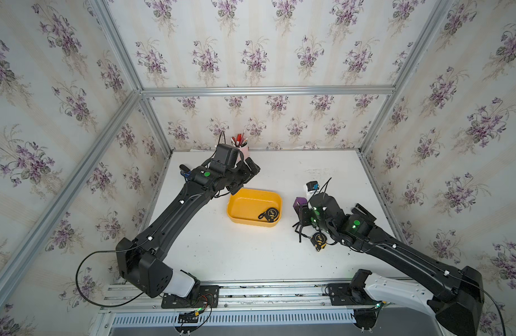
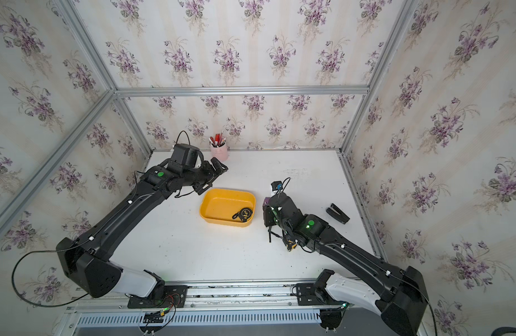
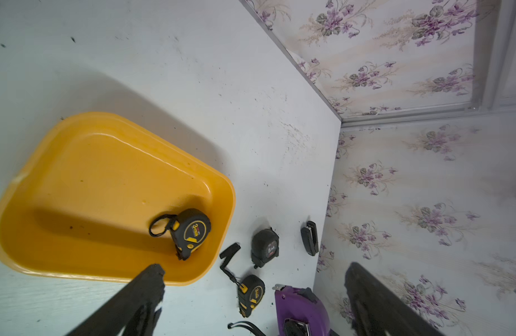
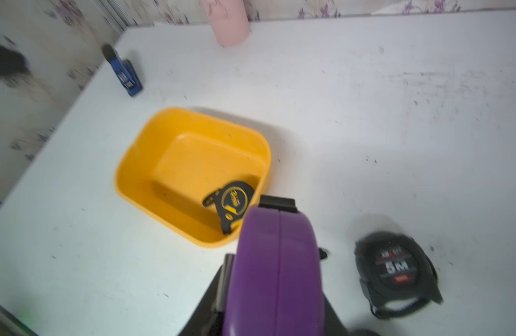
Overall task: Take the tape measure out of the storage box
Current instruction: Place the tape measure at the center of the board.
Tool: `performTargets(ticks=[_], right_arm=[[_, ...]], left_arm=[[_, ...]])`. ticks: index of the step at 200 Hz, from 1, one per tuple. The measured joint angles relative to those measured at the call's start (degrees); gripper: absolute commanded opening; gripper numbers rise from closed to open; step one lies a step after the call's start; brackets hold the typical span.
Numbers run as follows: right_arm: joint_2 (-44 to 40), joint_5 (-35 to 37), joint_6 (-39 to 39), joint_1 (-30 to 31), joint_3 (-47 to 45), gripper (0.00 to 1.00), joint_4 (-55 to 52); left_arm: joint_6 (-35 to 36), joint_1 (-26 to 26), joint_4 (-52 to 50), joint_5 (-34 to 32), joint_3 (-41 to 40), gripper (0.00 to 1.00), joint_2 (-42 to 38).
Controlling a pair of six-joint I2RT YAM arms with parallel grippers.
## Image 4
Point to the yellow plastic storage box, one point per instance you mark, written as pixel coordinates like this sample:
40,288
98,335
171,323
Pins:
180,157

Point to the purple tape measure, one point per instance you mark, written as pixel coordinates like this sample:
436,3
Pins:
275,285

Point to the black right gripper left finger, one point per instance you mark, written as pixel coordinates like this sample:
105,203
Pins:
208,317

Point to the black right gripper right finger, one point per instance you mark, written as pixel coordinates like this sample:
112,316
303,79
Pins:
333,325

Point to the blue stapler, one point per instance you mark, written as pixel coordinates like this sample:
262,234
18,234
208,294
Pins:
123,70

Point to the black 5M tape measure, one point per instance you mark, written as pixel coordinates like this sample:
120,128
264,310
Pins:
397,277

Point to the pink pen holder cup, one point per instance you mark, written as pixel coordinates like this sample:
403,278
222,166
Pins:
229,21

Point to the small black yellow tape measure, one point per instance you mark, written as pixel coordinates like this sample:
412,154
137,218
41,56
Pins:
231,203

